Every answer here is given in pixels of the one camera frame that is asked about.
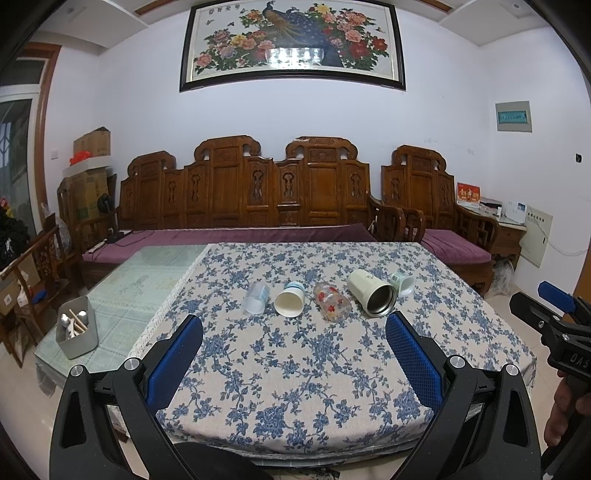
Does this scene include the cream steel thermos cup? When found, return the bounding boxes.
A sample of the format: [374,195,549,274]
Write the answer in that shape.
[346,269,398,317]

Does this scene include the wooden chair at left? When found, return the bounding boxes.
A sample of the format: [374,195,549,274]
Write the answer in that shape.
[1,214,78,367]

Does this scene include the white paper cup blue stripes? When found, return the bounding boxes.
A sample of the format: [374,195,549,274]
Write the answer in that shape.
[273,281,305,318]

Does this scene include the carved wooden sofa bench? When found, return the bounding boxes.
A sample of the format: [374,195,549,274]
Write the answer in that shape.
[75,134,408,289]

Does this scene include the stacked cardboard boxes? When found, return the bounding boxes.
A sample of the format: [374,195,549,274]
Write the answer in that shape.
[57,126,116,227]

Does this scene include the clear plastic cup blue label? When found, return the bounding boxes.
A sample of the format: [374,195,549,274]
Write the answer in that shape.
[242,281,270,315]

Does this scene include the wall electrical panel box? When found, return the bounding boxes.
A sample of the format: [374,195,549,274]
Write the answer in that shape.
[495,101,533,133]

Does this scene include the blue floral tablecloth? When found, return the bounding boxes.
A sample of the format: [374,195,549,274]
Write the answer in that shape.
[132,242,537,461]

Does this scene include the red gift box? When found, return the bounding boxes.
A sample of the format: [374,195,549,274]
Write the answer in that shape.
[457,183,481,204]

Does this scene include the purple armchair cushion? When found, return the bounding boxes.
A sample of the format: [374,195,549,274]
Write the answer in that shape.
[421,229,492,266]

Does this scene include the grey utensil holder box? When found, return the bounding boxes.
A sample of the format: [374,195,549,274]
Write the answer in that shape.
[55,295,99,360]

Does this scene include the framed peacock flower painting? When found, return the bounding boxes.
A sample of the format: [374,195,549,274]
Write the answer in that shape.
[179,1,406,91]

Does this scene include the glass cup red flowers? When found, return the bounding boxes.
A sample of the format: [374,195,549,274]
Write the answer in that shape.
[314,282,352,322]

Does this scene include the white wall distribution panel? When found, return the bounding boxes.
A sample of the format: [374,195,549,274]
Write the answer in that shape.
[520,205,553,268]

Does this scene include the wooden side table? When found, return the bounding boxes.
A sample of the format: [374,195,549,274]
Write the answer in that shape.
[455,205,527,268]

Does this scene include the person's right hand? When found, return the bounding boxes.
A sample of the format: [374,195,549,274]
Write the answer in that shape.
[544,378,591,447]

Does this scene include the small green yogurt cup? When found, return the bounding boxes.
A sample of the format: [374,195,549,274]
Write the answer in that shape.
[389,271,415,297]

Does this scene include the carved wooden armchair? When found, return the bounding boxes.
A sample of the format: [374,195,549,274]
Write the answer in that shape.
[381,145,494,295]

